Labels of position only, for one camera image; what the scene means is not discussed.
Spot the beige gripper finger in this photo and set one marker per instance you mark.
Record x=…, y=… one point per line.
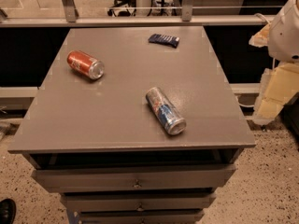
x=277, y=87

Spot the blue silver redbull can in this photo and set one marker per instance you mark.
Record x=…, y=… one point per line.
x=165, y=111

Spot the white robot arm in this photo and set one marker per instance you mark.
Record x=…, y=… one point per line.
x=281, y=36

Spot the blue rxbar wrapper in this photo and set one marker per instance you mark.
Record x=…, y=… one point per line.
x=166, y=40

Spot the red soda can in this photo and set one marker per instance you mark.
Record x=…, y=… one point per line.
x=85, y=64

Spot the grey drawer cabinet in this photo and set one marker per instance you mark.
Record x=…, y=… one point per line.
x=99, y=145

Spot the grey metal railing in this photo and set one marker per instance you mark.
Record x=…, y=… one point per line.
x=104, y=13

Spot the black shoe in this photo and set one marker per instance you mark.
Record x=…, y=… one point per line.
x=7, y=211

